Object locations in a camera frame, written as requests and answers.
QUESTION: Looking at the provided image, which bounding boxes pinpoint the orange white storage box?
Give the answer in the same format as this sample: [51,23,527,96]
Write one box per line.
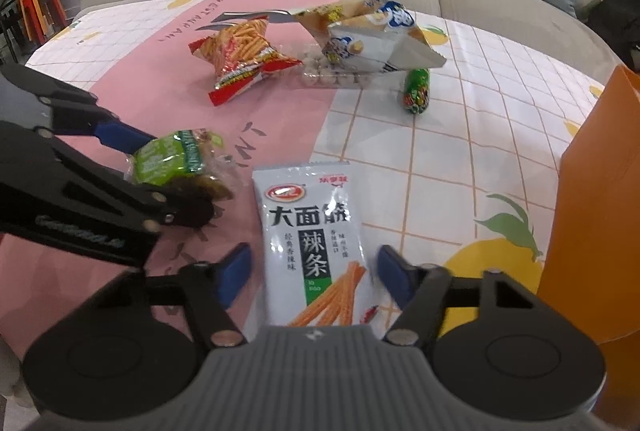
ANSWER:
[538,66,640,430]

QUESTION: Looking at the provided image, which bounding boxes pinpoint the green raisin snack bag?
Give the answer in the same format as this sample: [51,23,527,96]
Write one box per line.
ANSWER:
[126,129,239,202]

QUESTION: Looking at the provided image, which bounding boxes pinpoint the black backpack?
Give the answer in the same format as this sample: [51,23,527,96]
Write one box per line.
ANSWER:
[587,0,640,73]

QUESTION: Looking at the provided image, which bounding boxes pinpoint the clear bag white balls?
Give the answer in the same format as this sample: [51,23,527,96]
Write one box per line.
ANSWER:
[295,47,373,89]

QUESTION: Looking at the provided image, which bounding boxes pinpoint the white blue chips bag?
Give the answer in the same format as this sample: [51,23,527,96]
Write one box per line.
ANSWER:
[293,0,446,74]

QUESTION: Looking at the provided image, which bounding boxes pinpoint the pink white patterned tablecloth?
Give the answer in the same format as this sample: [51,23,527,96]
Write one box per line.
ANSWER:
[0,0,626,362]

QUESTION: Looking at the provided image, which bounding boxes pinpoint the green sausage stick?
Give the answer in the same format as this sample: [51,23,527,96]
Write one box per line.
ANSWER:
[402,68,431,115]

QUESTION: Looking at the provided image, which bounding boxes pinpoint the orange red stool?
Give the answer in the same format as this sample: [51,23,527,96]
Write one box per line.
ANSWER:
[18,0,67,46]

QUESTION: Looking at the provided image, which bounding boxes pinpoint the red Mimi fries bag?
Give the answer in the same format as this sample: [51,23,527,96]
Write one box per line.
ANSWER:
[189,15,302,106]

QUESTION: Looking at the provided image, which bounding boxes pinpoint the white spicy strip packet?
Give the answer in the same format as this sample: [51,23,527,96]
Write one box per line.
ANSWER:
[252,162,380,327]

